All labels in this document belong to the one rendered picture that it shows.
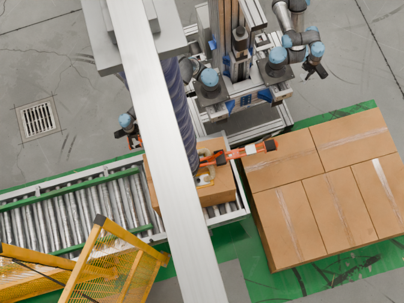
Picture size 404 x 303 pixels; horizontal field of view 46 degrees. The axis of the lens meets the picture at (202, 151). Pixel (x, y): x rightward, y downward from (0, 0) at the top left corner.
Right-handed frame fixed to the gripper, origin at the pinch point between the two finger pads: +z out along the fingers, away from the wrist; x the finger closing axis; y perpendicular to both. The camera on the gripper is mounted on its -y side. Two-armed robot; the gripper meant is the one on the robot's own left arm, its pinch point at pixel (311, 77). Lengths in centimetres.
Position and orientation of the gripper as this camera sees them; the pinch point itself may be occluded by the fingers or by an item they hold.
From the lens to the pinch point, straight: 315.4
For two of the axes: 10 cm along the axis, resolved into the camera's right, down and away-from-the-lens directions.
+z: 0.6, 3.0, 9.5
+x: -7.1, 6.8, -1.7
